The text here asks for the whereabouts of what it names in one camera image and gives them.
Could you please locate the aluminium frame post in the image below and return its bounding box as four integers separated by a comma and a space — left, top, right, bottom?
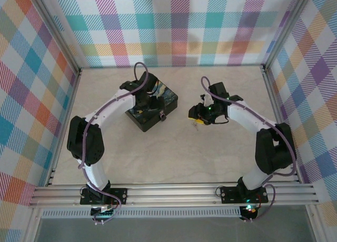
31, 0, 83, 75
263, 0, 318, 69

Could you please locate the slotted grey cable duct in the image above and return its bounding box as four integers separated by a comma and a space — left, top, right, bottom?
42, 209, 243, 218

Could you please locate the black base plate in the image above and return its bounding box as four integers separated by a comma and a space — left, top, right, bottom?
80, 188, 128, 206
220, 186, 269, 204

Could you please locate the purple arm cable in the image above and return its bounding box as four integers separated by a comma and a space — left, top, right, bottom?
201, 76, 297, 223
78, 62, 156, 225

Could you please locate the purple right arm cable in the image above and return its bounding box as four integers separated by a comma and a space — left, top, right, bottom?
201, 76, 297, 223

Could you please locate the aluminium frame leg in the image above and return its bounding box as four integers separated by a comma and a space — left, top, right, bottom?
23, 206, 44, 242
305, 204, 324, 242

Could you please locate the aluminium side rail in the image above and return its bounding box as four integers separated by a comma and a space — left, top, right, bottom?
262, 64, 302, 185
46, 67, 84, 187

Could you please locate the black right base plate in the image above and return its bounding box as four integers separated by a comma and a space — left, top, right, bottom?
220, 186, 269, 204

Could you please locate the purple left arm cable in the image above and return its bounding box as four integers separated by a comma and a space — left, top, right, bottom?
78, 62, 156, 225

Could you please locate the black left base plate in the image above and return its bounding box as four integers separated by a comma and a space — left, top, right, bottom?
80, 188, 128, 206

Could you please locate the long aluminium base rail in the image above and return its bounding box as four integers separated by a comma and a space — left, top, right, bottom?
28, 183, 319, 208

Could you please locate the thin black right gripper cable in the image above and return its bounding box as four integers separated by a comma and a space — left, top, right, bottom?
210, 115, 229, 125

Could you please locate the black box with painted lid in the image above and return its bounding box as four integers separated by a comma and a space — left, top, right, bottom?
125, 77, 180, 133

